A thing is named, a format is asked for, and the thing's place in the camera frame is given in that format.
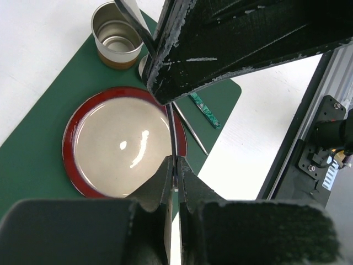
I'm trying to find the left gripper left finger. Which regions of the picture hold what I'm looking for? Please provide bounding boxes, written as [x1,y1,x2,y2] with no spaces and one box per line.
[1,156,173,264]

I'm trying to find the steel cup brown base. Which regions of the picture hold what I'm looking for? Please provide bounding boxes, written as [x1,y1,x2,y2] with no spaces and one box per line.
[90,2,143,70]

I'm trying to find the right white cable duct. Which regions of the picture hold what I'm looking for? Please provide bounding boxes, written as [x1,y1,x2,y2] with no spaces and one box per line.
[322,157,340,191]

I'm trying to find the dark green placemat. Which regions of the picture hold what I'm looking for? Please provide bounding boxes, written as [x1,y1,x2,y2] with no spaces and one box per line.
[1,34,242,218]

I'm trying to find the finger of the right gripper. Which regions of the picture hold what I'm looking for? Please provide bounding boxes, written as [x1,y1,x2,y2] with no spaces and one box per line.
[146,0,352,105]

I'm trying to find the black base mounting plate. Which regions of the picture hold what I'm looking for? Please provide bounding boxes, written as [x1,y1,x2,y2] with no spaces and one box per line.
[256,51,353,221]

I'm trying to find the black knife green handle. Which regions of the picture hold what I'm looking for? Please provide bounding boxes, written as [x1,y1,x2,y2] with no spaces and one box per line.
[189,93,221,129]

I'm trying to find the red rimmed beige plate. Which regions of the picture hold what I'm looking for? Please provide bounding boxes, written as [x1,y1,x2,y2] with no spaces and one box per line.
[62,86,172,198]

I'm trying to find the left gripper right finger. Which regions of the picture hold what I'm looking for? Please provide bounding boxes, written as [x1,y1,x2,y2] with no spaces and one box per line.
[176,157,345,264]

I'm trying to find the front aluminium rail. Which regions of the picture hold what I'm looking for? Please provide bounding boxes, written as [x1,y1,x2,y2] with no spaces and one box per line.
[299,44,353,141]

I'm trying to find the silver fork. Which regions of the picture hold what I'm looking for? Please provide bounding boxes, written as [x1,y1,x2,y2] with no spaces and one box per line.
[115,1,178,191]

